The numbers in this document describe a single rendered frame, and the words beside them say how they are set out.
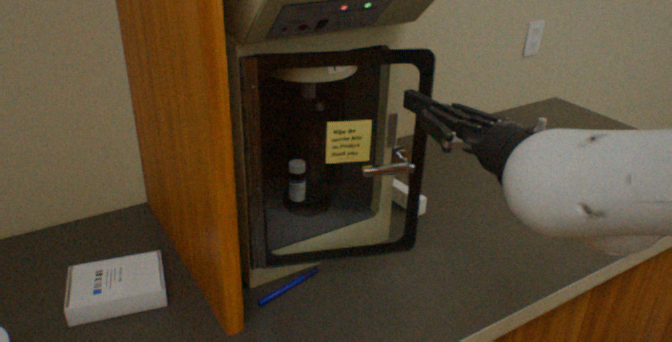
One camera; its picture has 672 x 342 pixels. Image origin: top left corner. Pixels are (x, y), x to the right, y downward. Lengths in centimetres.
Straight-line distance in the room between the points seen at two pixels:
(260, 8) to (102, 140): 66
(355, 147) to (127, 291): 47
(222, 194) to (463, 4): 109
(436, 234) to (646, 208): 77
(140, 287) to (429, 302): 52
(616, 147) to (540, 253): 74
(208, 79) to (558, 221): 46
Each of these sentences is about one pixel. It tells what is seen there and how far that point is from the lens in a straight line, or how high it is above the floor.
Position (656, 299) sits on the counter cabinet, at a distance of 170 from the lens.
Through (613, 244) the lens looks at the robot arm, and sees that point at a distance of 66.
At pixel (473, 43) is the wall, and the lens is 180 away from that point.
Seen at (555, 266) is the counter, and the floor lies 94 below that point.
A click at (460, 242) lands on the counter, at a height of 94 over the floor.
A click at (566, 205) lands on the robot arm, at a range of 54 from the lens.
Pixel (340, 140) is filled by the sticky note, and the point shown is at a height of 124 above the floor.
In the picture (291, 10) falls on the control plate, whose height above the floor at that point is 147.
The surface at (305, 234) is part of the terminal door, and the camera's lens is 102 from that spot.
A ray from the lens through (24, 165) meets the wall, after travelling 133.
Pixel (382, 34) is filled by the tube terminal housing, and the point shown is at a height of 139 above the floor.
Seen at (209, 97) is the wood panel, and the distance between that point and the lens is 77.
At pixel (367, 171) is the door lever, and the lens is 92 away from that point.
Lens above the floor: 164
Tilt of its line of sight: 28 degrees down
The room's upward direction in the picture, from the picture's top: 2 degrees clockwise
